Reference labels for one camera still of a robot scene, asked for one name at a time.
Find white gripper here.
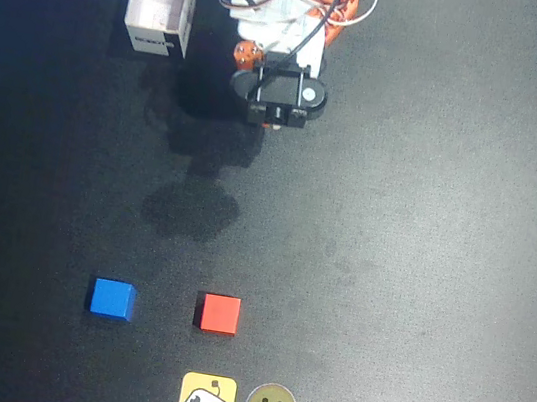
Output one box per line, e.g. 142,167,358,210
230,2,331,82

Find red cube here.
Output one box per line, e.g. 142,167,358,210
197,293,243,338

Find blue cube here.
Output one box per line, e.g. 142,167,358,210
88,277,139,323

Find white cardboard box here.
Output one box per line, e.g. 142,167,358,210
119,0,197,62

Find yellow robot sticker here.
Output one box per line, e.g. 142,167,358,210
178,369,240,402

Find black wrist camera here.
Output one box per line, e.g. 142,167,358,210
223,53,331,137

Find black camera cable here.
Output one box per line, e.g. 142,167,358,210
265,0,375,84

